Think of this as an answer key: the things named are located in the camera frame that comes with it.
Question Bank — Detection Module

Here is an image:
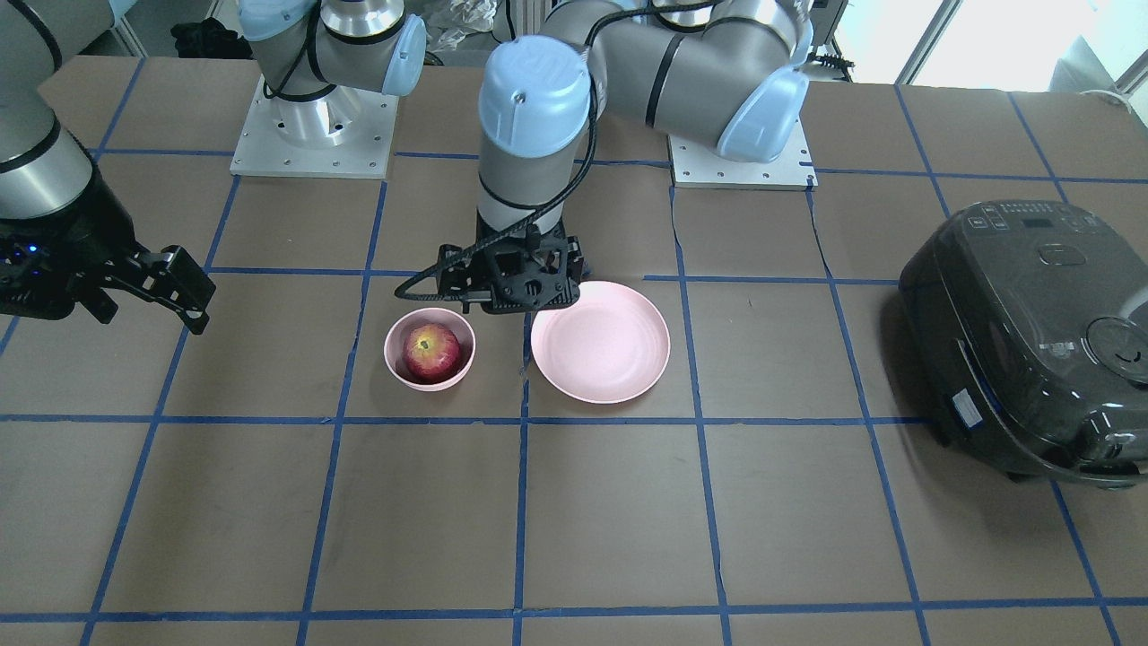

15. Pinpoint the pink bowl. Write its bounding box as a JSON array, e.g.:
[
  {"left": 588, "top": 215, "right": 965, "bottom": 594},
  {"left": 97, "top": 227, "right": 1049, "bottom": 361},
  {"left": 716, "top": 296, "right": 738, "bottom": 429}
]
[{"left": 383, "top": 308, "right": 478, "bottom": 392}]

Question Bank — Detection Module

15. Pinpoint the dark grey rice cooker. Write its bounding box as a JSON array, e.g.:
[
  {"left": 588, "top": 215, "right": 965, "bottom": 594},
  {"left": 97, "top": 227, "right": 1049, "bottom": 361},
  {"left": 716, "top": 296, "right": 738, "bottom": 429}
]
[{"left": 899, "top": 199, "right": 1147, "bottom": 488}]

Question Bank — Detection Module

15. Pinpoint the aluminium frame post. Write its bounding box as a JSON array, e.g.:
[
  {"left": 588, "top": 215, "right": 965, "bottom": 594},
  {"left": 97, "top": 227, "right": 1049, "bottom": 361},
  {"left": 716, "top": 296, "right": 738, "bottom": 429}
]
[{"left": 509, "top": 0, "right": 554, "bottom": 39}]

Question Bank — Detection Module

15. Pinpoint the pink plate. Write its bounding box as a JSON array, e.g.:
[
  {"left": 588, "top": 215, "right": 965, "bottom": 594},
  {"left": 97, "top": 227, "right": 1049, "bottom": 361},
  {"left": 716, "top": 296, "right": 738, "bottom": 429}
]
[{"left": 530, "top": 281, "right": 672, "bottom": 405}]

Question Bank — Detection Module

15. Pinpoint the red apple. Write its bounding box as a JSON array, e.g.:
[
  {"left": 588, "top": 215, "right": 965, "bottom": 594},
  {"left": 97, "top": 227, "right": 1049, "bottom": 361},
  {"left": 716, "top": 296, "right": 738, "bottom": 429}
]
[{"left": 402, "top": 322, "right": 465, "bottom": 383}]

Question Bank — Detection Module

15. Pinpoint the black gripper by bowl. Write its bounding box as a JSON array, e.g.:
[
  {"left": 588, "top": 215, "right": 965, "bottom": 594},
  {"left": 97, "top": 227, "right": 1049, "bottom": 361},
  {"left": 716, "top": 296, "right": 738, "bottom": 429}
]
[{"left": 1, "top": 179, "right": 216, "bottom": 336}]

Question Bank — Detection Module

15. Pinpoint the black gripper over plate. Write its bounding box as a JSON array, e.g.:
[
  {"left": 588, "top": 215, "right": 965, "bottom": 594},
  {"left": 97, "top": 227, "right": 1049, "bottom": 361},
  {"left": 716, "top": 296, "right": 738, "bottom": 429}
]
[{"left": 394, "top": 224, "right": 585, "bottom": 316}]

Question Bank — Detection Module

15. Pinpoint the silver robot arm near cooker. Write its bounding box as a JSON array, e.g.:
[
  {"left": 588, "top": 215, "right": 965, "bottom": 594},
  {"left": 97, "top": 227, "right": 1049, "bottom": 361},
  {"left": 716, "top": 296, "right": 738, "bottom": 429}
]
[{"left": 395, "top": 1, "right": 815, "bottom": 314}]

